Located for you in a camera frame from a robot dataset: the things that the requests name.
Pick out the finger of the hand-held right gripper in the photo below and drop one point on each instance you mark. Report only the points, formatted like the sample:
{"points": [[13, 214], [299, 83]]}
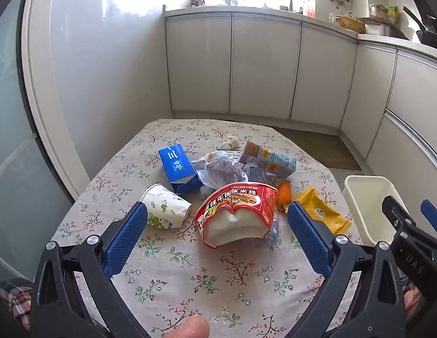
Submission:
{"points": [[396, 211], [433, 214]]}

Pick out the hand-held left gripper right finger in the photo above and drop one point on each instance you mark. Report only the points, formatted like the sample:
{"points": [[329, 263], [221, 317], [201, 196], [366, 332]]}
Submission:
{"points": [[310, 239]]}

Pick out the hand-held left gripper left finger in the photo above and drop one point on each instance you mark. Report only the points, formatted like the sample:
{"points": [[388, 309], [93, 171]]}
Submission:
{"points": [[127, 239]]}

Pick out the yellow snack packet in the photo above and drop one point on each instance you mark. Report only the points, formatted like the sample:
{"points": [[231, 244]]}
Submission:
{"points": [[324, 214]]}

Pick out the white plastic bin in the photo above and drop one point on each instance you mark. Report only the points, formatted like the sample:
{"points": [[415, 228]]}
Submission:
{"points": [[366, 204]]}

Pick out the white paper cup green print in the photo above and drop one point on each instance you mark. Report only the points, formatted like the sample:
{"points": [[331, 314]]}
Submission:
{"points": [[165, 207]]}

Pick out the orange peel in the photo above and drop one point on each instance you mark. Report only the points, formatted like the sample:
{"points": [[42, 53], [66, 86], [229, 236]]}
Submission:
{"points": [[284, 195]]}

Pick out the red instant noodle bowl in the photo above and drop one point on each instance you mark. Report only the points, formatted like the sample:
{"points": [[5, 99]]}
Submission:
{"points": [[239, 200]]}

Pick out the light blue drink carton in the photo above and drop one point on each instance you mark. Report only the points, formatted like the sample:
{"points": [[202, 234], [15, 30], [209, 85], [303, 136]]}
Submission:
{"points": [[271, 160]]}

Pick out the blue cardboard box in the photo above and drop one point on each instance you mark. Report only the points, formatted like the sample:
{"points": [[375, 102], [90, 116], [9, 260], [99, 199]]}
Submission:
{"points": [[176, 165]]}

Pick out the white plastic wrapper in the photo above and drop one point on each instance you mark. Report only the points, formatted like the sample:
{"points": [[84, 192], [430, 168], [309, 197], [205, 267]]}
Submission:
{"points": [[218, 172]]}

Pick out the person's right hand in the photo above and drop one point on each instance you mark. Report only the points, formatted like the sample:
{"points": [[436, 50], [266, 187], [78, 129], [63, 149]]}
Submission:
{"points": [[412, 302]]}

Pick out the person's left hand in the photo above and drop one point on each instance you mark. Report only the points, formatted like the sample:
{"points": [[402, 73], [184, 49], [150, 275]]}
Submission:
{"points": [[190, 328]]}

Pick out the clear plastic film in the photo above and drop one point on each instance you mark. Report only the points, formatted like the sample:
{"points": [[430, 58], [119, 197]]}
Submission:
{"points": [[271, 234]]}

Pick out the floral tablecloth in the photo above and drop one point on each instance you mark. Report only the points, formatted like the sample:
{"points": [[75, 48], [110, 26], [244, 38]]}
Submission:
{"points": [[204, 264]]}

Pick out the brown woven floor mat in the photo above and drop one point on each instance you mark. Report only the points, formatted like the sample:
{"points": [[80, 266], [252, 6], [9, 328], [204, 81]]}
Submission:
{"points": [[320, 148]]}

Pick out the small beige crumpled scrap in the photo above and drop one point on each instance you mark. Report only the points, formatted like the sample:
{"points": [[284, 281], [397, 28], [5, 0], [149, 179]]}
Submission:
{"points": [[231, 142]]}

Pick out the plaid clothing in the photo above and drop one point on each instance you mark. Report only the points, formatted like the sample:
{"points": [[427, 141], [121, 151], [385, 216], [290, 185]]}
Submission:
{"points": [[16, 299]]}

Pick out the frosted glass door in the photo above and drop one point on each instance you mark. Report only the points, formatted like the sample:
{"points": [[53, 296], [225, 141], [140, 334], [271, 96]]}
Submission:
{"points": [[14, 148]]}

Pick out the black frying pan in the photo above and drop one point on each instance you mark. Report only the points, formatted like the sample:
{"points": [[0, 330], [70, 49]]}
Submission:
{"points": [[430, 38]]}

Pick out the white kitchen cabinet run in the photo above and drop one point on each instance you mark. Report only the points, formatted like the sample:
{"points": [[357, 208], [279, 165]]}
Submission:
{"points": [[264, 67]]}

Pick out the metal pot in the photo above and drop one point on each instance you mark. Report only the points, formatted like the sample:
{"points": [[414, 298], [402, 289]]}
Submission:
{"points": [[380, 28]]}

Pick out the wicker basket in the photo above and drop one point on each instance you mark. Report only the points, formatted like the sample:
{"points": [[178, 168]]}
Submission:
{"points": [[350, 24]]}

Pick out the orange packet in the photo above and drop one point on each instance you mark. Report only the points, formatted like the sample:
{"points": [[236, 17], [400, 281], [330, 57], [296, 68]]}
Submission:
{"points": [[310, 11]]}

